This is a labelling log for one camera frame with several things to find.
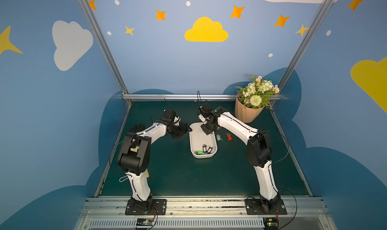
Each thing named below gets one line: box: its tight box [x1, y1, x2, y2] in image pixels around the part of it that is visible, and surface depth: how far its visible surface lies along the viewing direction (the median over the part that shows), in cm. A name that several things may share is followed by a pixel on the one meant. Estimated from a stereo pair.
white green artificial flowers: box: [234, 74, 289, 110], surface depth 89 cm
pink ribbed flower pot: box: [234, 92, 265, 124], surface depth 101 cm
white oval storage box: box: [188, 122, 218, 159], surface depth 98 cm
